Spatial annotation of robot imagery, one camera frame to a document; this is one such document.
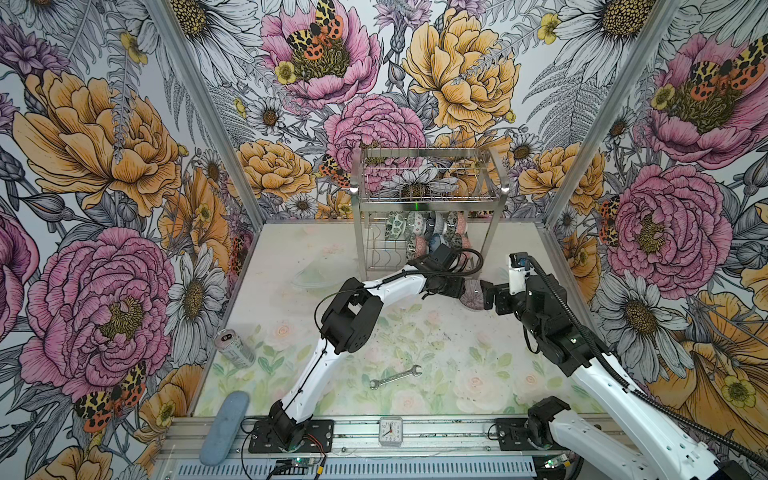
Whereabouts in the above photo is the blue white floral bowl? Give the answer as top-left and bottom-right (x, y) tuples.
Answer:
(427, 234), (451, 253)

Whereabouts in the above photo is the dark blue petal bowl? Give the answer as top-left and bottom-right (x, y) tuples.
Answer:
(424, 211), (447, 238)

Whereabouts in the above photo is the pink rimmed patterned bowl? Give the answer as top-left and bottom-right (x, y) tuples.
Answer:
(451, 211), (467, 236)

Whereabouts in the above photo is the green geometric pattern bowl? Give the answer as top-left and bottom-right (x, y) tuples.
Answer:
(405, 211), (428, 236)

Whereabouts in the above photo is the green leaf pattern bowl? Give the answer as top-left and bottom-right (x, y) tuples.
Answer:
(384, 211), (407, 241)

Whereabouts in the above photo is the black floral pattern bowl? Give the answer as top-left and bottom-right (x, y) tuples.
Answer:
(406, 235), (428, 260)

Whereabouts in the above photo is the purple pink bowl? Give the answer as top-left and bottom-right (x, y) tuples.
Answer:
(460, 279), (485, 311)

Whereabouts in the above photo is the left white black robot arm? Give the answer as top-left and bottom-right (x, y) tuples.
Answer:
(268, 261), (474, 436)

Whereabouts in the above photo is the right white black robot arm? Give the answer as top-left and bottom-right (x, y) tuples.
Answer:
(480, 275), (749, 479)

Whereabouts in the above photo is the silver metal dish rack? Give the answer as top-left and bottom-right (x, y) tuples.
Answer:
(350, 141), (510, 279)

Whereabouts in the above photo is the silver combination wrench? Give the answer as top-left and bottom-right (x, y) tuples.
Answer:
(369, 364), (423, 390)

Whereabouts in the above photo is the small white square clock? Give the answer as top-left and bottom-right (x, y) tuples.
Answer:
(378, 416), (404, 447)

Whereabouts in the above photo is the silver drink can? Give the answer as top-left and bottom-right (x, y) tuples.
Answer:
(214, 328), (255, 369)

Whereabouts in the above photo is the green circuit board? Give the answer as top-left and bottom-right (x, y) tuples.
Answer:
(273, 457), (325, 475)

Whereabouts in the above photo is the light blue glasses case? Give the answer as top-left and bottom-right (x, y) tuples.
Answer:
(199, 391), (250, 467)

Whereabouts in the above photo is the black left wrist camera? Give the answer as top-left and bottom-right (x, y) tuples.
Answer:
(425, 243), (460, 272)

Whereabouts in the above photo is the black corrugated cable conduit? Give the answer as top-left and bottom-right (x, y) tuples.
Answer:
(521, 254), (768, 469)

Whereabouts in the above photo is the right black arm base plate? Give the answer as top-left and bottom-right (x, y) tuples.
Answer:
(492, 417), (538, 451)

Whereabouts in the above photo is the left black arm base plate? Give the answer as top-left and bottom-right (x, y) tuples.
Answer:
(247, 418), (336, 454)

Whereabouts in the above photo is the aluminium front rail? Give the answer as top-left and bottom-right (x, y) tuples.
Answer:
(157, 413), (670, 460)

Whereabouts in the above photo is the right aluminium corner post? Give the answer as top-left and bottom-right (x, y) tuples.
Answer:
(542, 0), (681, 229)

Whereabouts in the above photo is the aluminium corner post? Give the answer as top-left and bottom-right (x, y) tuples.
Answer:
(542, 0), (681, 229)
(147, 1), (264, 233)

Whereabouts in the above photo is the left aluminium corner post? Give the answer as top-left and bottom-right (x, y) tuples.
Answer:
(147, 1), (264, 233)

